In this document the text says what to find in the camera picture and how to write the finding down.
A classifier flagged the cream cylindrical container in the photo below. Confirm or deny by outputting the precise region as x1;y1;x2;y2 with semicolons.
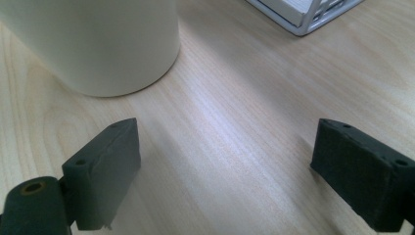
0;0;182;98

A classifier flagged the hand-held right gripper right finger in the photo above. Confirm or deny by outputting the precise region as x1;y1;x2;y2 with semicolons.
309;117;415;233

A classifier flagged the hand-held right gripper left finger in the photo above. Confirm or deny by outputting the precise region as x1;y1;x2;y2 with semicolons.
61;117;142;231

